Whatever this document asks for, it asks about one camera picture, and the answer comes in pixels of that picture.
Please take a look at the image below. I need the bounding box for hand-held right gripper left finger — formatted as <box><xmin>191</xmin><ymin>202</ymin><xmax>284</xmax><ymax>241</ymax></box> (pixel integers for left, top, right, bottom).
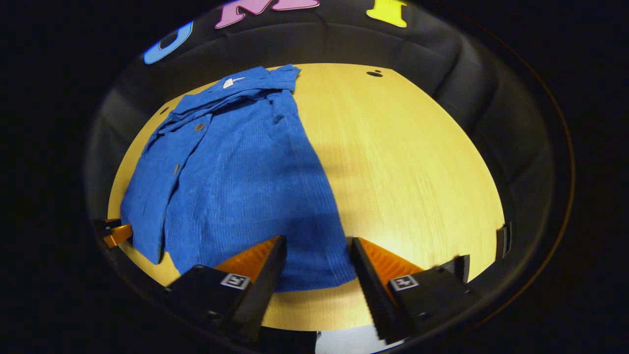
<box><xmin>165</xmin><ymin>235</ymin><xmax>287</xmax><ymax>345</ymax></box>

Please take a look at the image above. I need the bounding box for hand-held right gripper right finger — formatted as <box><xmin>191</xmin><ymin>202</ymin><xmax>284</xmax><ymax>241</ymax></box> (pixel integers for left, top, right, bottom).
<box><xmin>350</xmin><ymin>237</ymin><xmax>485</xmax><ymax>345</ymax></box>

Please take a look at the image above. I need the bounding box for blue corduroy shirt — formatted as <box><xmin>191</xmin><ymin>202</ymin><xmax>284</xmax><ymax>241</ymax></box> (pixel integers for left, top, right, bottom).
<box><xmin>120</xmin><ymin>64</ymin><xmax>357</xmax><ymax>293</ymax></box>

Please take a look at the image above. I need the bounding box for black bracket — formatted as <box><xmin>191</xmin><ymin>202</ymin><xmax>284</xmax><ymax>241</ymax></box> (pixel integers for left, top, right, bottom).
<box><xmin>495</xmin><ymin>222</ymin><xmax>513</xmax><ymax>260</ymax></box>

